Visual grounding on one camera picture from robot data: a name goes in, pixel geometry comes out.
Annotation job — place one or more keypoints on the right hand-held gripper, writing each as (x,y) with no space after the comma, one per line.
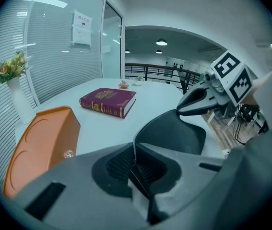
(231,78)

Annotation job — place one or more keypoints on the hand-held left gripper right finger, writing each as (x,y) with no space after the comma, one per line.
(193,188)

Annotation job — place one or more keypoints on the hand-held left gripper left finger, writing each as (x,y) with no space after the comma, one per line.
(78,190)

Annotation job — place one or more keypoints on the person's right forearm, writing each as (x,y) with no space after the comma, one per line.
(264,80)

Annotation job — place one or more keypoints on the wooden desk with white legs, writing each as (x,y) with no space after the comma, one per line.
(222,115)

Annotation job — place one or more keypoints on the black metal railing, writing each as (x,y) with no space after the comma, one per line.
(159,73)

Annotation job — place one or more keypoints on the orange rectangular box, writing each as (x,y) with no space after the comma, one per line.
(44,142)

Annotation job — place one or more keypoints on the small potted plant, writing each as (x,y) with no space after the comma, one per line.
(138,81)

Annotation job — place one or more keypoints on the black pendant ceiling lamp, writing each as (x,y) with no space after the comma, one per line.
(127,51)
(161,42)
(159,51)

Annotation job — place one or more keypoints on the small pink flower ornament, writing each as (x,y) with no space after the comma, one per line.
(123,84)

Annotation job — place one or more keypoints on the maroon hardcover book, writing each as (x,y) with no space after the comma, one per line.
(107,97)

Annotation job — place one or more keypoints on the white vase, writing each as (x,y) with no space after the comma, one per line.
(20,102)

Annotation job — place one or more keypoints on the white paper notice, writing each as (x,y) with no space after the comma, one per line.
(81,29)

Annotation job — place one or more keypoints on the yellow artificial flower bouquet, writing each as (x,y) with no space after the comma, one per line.
(12,67)

